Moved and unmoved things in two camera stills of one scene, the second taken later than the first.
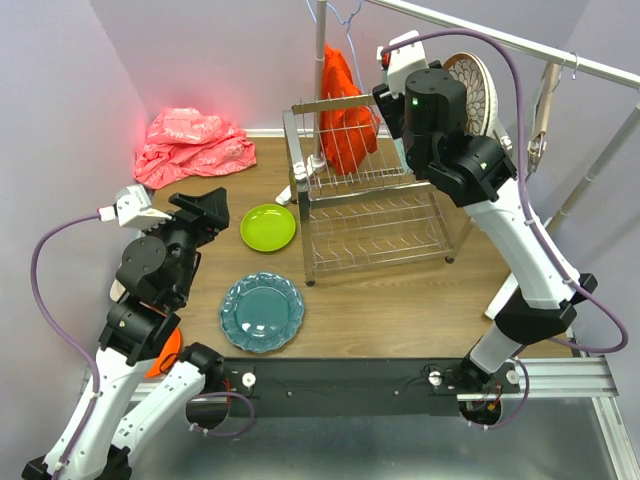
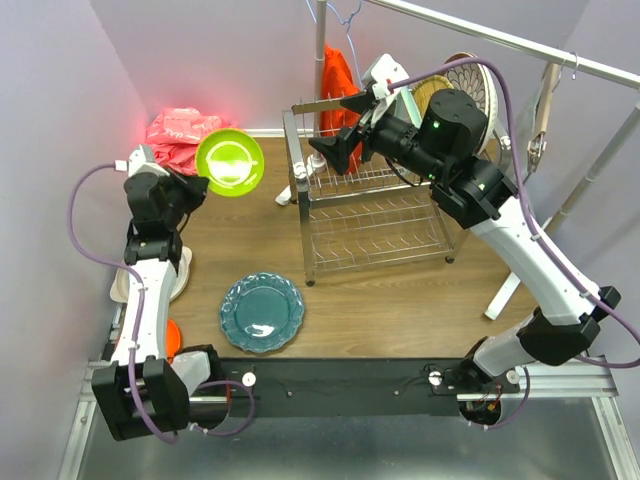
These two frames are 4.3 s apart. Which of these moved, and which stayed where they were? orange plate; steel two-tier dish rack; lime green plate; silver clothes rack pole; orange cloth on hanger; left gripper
Moved: left gripper; lime green plate
Stayed: steel two-tier dish rack; orange cloth on hanger; orange plate; silver clothes rack pole
